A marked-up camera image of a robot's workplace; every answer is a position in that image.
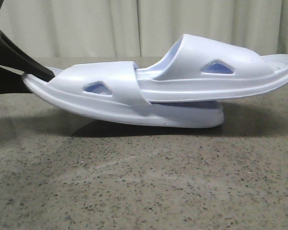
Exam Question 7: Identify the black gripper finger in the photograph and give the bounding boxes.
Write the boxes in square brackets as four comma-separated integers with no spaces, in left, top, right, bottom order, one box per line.
[0,30,55,81]

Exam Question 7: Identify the light blue slipper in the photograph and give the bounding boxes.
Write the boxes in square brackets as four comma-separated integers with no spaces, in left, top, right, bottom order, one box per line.
[22,61,224,128]
[136,34,288,102]

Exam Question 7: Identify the white pleated curtain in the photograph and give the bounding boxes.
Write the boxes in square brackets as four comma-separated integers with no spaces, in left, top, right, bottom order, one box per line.
[0,0,288,58]

